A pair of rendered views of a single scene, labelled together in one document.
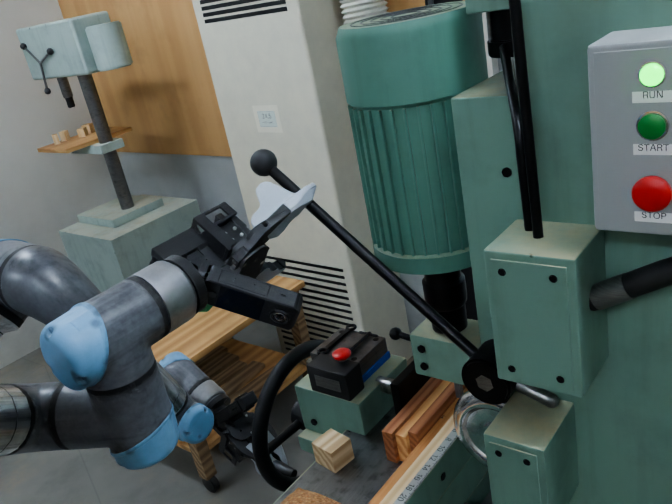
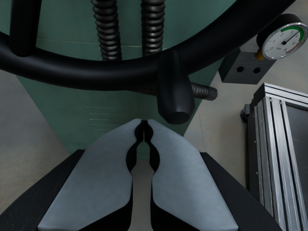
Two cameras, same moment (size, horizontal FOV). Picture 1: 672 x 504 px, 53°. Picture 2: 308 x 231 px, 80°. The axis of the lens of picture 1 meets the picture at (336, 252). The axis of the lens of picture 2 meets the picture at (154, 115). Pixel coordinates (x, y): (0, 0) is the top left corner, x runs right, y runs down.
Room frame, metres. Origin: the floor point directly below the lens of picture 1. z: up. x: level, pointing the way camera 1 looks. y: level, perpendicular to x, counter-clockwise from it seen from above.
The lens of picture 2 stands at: (1.14, 0.23, 0.81)
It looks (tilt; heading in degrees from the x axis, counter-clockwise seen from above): 55 degrees down; 216
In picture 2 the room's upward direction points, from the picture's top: 12 degrees clockwise
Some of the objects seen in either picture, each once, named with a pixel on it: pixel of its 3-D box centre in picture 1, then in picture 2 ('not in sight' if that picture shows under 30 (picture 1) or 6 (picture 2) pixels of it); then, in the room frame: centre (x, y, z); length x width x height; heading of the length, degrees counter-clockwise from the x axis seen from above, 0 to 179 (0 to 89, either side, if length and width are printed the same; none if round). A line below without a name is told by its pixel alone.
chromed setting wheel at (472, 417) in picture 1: (499, 431); not in sight; (0.67, -0.15, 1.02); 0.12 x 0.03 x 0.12; 48
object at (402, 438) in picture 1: (445, 399); not in sight; (0.88, -0.12, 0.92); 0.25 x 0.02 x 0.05; 138
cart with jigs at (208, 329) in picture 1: (204, 356); not in sight; (2.26, 0.57, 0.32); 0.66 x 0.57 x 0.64; 137
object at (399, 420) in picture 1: (419, 413); not in sight; (0.86, -0.07, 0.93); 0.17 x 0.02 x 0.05; 138
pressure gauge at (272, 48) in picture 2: not in sight; (275, 41); (0.79, 0.19, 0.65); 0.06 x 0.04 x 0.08; 138
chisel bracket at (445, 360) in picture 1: (465, 356); not in sight; (0.83, -0.15, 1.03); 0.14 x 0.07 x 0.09; 48
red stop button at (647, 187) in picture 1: (651, 193); not in sight; (0.50, -0.26, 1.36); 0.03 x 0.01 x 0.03; 48
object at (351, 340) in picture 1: (344, 358); not in sight; (0.96, 0.02, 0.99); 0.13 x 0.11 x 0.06; 138
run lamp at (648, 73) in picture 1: (651, 74); not in sight; (0.50, -0.26, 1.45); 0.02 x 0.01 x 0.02; 48
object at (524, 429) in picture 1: (532, 461); not in sight; (0.61, -0.17, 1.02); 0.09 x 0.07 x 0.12; 138
